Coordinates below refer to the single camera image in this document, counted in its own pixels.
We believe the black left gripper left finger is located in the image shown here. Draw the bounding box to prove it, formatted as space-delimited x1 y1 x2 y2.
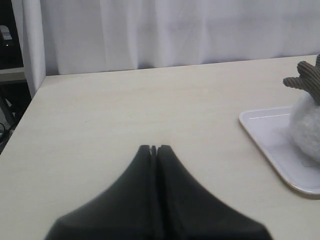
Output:
45 145 157 240

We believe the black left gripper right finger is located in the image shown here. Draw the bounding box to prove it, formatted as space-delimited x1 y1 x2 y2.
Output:
156 145 272 240

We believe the white plastic tray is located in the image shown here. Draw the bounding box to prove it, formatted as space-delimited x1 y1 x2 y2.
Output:
238 107 320 198

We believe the white fluffy plush toy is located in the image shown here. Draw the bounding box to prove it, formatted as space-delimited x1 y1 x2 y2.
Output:
282 55 320 163

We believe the white backdrop curtain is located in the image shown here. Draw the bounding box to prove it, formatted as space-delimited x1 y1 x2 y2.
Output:
12 0 320 95

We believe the dark shelf rack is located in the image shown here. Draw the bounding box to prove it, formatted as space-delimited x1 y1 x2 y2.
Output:
0 0 31 151

